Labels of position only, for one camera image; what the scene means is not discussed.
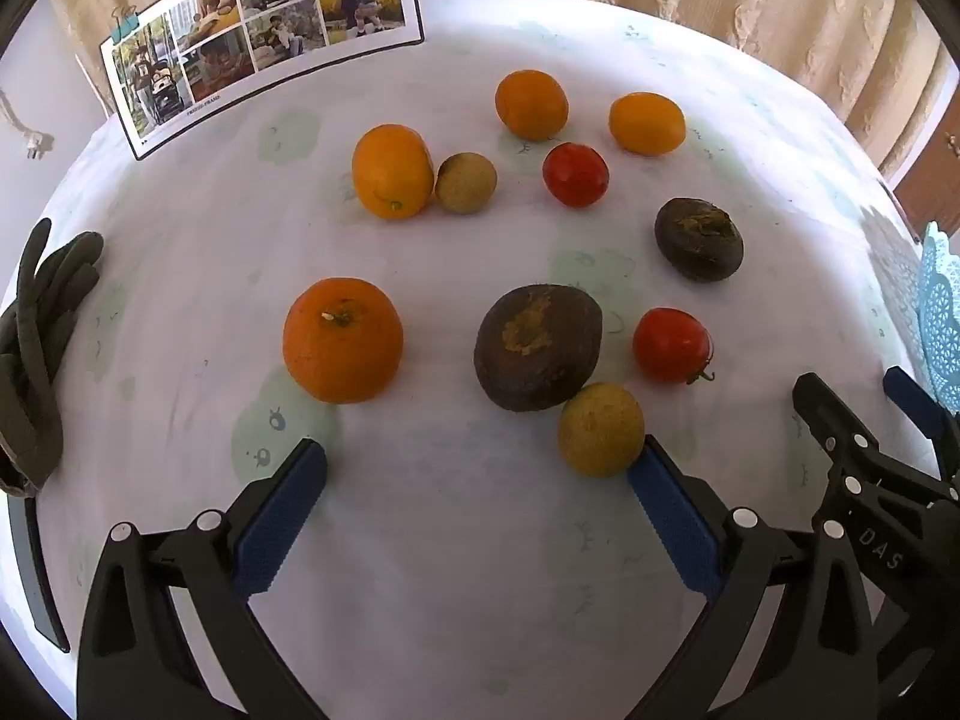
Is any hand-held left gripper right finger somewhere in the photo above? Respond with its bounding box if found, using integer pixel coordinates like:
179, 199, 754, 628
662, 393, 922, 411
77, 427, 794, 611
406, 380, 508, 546
628, 435, 878, 720

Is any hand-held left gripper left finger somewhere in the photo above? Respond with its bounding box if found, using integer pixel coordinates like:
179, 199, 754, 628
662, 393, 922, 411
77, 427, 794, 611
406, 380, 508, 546
77, 436, 331, 720

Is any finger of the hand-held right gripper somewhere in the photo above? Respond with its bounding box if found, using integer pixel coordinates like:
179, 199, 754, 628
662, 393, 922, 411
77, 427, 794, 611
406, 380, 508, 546
883, 366, 960, 481
793, 373, 960, 616

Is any light blue plastic basket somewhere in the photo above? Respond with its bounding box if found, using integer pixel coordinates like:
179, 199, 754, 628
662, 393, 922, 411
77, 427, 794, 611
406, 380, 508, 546
916, 221, 960, 415

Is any yellow round fruit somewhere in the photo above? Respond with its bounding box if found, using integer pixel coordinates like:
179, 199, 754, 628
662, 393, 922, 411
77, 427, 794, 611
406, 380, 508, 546
557, 382, 646, 478

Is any small olive green round fruit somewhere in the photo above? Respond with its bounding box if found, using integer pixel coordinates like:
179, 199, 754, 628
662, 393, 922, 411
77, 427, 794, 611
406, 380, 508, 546
435, 152, 498, 215

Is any red tomato with stem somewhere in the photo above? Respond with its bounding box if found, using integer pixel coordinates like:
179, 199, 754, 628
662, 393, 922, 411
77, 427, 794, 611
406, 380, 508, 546
632, 307, 717, 385

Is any large orange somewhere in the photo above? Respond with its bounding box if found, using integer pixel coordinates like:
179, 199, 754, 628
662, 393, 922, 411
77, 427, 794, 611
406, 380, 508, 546
283, 277, 404, 404

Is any small dark purple passion fruit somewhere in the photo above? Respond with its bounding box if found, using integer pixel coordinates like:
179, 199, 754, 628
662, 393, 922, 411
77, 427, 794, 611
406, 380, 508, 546
654, 197, 745, 283

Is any large dark purple passion fruit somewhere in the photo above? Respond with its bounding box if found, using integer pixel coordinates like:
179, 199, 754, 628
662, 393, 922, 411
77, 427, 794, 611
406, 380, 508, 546
474, 284, 604, 413

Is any brown wooden cabinet door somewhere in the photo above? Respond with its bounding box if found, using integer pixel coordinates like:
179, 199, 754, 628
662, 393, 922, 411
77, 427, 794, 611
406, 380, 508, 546
889, 101, 960, 241

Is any dark green glove pair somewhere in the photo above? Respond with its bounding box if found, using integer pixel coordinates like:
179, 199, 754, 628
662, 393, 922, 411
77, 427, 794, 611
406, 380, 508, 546
0, 219, 104, 497

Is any small orange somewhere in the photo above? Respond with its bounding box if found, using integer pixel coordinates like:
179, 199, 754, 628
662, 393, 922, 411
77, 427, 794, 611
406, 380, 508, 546
608, 92, 687, 158
495, 70, 569, 141

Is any oval orange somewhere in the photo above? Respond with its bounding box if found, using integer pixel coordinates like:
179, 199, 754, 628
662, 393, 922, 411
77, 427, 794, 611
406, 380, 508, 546
352, 124, 436, 221

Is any white power plug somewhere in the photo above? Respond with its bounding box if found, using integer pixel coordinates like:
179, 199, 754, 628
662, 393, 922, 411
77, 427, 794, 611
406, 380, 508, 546
0, 90, 55, 162

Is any photo collage poster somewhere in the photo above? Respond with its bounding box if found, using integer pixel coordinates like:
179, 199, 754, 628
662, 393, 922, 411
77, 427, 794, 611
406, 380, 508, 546
100, 0, 425, 161

